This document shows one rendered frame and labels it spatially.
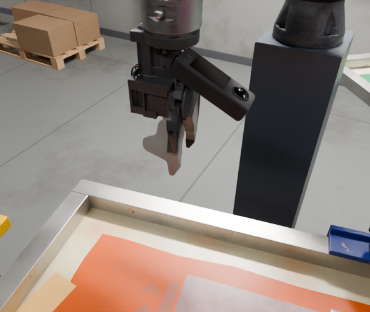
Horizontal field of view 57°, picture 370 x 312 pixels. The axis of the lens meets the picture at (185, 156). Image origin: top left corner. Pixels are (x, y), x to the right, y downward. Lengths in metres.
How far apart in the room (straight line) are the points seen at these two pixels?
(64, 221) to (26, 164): 1.87
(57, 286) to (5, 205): 1.67
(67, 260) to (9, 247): 1.39
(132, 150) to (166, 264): 1.87
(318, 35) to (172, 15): 0.42
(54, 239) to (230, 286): 0.31
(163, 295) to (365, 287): 0.33
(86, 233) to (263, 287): 0.33
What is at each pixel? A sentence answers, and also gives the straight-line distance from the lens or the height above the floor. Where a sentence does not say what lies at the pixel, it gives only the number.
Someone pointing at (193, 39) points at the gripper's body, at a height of 1.32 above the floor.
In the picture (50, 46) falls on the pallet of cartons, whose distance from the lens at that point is 3.72.
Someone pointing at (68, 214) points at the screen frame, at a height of 0.99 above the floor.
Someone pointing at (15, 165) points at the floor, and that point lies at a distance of 2.54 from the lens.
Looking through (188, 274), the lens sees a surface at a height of 0.96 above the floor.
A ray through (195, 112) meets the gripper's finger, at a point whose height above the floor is 1.19.
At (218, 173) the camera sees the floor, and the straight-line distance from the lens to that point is 2.23.
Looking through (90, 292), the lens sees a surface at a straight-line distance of 0.60.
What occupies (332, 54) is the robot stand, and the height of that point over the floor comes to 1.20.
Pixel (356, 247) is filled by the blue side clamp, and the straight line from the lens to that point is 0.64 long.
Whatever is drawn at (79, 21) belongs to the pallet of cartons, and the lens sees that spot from 3.91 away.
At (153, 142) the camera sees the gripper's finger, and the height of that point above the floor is 1.17.
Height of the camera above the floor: 1.46
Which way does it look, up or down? 39 degrees down
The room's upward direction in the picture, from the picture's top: straight up
